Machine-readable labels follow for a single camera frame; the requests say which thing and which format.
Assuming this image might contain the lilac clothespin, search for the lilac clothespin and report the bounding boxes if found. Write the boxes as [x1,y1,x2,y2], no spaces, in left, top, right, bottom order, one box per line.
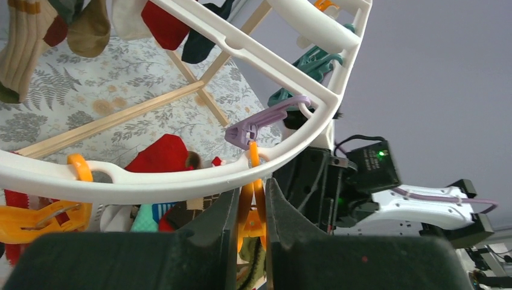
[225,95,311,150]

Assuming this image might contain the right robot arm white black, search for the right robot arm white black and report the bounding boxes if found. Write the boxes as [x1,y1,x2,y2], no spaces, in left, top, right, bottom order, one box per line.
[273,135,511,289]

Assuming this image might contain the dark navy sock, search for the dark navy sock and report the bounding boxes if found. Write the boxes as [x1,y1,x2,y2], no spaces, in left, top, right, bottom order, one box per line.
[181,0,234,64]

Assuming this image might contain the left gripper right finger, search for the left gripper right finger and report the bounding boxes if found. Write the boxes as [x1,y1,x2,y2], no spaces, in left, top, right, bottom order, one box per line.
[265,178,472,290]

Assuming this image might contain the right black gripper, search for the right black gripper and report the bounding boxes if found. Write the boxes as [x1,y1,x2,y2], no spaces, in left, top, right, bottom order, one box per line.
[272,147,352,234]

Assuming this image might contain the olive hanging sock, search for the olive hanging sock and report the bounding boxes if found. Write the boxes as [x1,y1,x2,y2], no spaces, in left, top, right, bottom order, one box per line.
[67,0,111,58]

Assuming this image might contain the white round clip hanger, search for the white round clip hanger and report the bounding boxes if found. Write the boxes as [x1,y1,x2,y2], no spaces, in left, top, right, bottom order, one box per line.
[1,1,373,205]

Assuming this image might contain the red hanging sock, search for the red hanging sock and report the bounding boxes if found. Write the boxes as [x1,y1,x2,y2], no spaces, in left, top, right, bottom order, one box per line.
[141,1,190,51]

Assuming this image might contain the red sock behind basket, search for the red sock behind basket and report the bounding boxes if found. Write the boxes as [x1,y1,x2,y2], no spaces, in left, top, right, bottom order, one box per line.
[124,134,193,173]

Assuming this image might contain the wooden drying rack frame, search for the wooden drying rack frame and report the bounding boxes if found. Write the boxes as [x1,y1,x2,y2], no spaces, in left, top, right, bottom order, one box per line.
[16,0,274,160]

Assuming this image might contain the teal blue patterned sock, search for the teal blue patterned sock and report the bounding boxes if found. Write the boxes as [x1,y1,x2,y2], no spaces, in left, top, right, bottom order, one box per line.
[130,202,176,233]

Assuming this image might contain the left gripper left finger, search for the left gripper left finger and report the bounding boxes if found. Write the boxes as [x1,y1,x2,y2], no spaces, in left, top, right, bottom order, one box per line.
[4,190,240,289]

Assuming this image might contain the white laundry basket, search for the white laundry basket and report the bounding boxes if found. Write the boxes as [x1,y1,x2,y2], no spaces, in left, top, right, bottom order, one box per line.
[98,205,135,232]

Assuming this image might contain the beige ribbed hanging sock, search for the beige ribbed hanging sock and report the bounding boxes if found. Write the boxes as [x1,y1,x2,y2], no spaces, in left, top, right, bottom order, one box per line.
[1,1,58,104]

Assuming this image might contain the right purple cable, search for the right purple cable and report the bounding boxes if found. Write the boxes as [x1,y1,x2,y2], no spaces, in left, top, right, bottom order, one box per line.
[334,140,499,215]

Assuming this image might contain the orange clothespin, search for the orange clothespin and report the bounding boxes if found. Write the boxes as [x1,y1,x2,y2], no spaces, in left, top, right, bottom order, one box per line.
[1,153,93,243]
[237,141,268,253]

